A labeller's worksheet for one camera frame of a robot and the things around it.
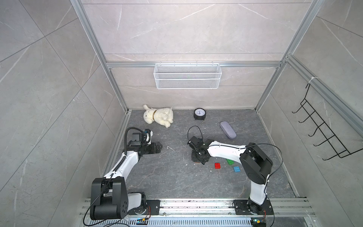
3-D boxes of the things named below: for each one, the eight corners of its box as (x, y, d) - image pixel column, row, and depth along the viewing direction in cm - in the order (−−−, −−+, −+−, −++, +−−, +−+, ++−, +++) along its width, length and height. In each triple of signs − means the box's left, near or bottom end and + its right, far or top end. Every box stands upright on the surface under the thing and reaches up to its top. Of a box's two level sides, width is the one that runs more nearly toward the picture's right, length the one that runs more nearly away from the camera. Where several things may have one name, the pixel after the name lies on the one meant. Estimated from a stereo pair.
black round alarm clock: (193, 120, 115) (194, 117, 112) (193, 110, 122) (193, 108, 119) (206, 120, 115) (206, 117, 112) (204, 110, 122) (205, 108, 119)
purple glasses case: (228, 140, 103) (230, 137, 100) (219, 124, 112) (219, 121, 109) (236, 137, 104) (237, 135, 101) (225, 122, 113) (226, 119, 111)
